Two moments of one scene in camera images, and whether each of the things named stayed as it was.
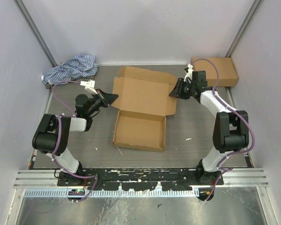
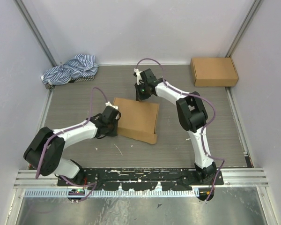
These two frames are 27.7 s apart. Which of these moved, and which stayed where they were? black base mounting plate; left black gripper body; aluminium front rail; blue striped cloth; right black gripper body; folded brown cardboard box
Moved: right black gripper body; left black gripper body
Stayed: folded brown cardboard box; blue striped cloth; black base mounting plate; aluminium front rail
